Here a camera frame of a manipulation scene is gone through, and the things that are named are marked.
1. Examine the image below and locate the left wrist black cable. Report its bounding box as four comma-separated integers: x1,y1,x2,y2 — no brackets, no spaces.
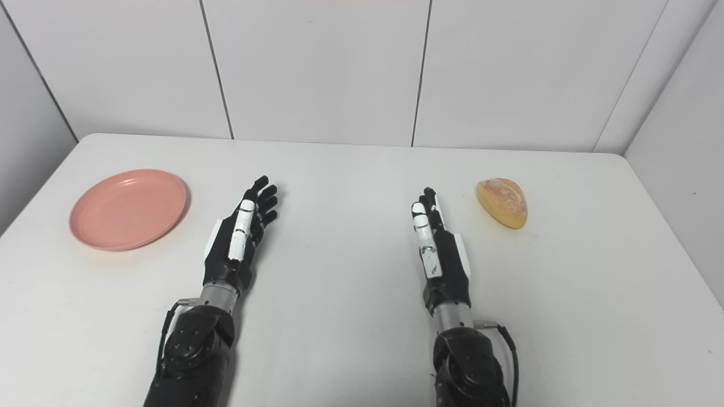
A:
157,299,199,371

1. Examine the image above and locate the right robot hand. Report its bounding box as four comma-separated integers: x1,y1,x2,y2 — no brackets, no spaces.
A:
411,187,472,315

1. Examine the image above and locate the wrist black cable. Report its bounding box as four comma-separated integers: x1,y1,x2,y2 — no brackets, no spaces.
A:
474,320,520,407
157,299,199,371

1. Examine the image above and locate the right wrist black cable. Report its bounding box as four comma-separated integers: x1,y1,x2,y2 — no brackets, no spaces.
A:
474,320,520,407

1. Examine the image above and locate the pink plate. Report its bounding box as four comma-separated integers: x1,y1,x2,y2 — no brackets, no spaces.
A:
70,169,188,252

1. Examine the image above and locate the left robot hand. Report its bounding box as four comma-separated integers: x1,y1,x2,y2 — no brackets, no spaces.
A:
202,175,279,296

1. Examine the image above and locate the bread roll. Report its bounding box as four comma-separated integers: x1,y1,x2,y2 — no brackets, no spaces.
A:
476,178,528,230

